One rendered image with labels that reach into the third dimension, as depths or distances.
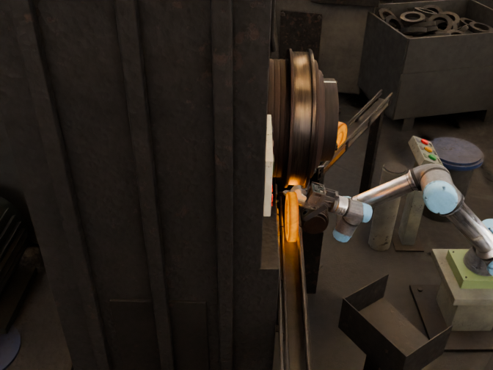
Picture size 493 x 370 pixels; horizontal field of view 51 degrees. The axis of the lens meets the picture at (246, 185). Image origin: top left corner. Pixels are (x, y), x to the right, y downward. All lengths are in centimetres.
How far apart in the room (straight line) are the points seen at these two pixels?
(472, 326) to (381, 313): 91
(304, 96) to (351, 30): 289
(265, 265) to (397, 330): 52
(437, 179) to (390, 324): 58
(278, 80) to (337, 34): 286
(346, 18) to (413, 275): 229
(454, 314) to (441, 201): 72
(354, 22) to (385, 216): 203
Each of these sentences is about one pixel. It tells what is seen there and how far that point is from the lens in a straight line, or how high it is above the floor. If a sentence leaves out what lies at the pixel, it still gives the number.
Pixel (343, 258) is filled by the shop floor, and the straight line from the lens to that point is 292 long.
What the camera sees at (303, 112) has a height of 124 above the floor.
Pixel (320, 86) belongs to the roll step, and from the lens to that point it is 168.
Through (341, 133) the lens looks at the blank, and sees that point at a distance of 254.
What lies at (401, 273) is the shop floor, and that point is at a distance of 292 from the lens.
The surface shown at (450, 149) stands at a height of 43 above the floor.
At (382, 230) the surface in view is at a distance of 292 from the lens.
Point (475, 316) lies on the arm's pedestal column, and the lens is 265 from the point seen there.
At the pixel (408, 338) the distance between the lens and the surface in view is 182.
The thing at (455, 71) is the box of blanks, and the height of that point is 47.
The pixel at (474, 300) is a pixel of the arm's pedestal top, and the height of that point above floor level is 29.
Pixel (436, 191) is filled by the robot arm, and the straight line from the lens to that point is 204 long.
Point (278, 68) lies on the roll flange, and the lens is 169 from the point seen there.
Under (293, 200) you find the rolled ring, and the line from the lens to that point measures 187.
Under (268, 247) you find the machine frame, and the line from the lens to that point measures 163.
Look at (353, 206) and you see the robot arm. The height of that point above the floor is 72.
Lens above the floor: 195
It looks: 35 degrees down
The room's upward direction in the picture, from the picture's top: 1 degrees clockwise
